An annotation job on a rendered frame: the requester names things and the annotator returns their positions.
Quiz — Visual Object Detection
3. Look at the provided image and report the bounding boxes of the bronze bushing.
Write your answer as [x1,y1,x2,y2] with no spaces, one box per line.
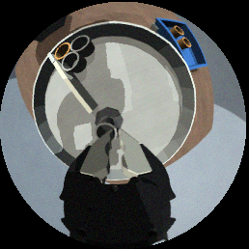
[177,38,191,49]
[170,26,183,39]
[55,42,72,61]

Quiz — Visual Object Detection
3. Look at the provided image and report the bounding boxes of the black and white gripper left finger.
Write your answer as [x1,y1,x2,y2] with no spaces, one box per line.
[59,128,115,201]

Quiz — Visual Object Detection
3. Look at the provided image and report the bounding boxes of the blue crate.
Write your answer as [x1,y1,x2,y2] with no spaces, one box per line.
[151,18,208,70]

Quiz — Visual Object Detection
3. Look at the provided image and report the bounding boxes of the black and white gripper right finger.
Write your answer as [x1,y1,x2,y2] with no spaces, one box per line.
[117,127,176,201]

